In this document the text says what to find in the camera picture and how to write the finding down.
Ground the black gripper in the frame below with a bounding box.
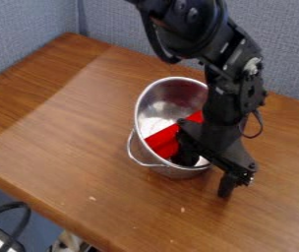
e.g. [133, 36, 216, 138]
[171, 119, 258, 198]

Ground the red block object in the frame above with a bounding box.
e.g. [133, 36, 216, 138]
[143, 109, 204, 160]

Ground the stainless steel pot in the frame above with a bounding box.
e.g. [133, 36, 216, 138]
[125, 77, 211, 179]

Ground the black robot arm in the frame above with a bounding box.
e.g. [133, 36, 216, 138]
[125, 0, 267, 198]

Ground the white object under table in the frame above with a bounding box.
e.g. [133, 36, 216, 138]
[46, 230, 99, 252]

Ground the black cable under table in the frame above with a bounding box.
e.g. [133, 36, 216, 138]
[0, 201, 33, 252]

